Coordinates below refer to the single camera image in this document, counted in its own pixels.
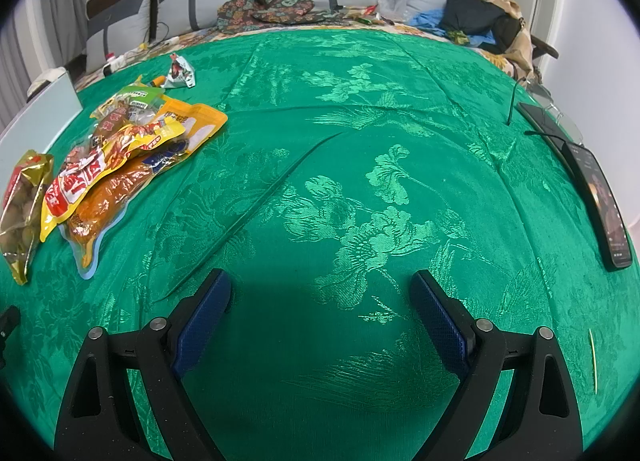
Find black bag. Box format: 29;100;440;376
440;0;523;54

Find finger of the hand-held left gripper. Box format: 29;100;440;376
0;306;21;372

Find grey curtain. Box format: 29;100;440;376
0;0;96;107

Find red and yellow snack packet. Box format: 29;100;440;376
39;121;187;243

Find small red and green wrappers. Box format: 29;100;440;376
345;5;396;25

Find black cable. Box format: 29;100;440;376
505;76;532;127

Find green snack packet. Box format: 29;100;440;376
90;75;166;119

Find dark floral cushion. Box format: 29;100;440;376
216;0;347;35

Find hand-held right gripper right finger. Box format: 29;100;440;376
410;269;586;461

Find blue cloth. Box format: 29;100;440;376
407;8;496;48

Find black smartphone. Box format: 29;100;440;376
562;141;634;271

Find gold packet of green olives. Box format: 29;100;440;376
0;150;55;287

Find wooden toothpick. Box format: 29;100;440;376
589;328;600;394

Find clear packet of orange meat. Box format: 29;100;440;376
62;151;191;282

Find silver snack packet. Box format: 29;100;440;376
161;54;197;89

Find clear sausage packet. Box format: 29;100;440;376
92;108;132;143

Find white storage box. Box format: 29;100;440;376
0;66;83;152

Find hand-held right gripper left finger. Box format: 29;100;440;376
54;268;233;461

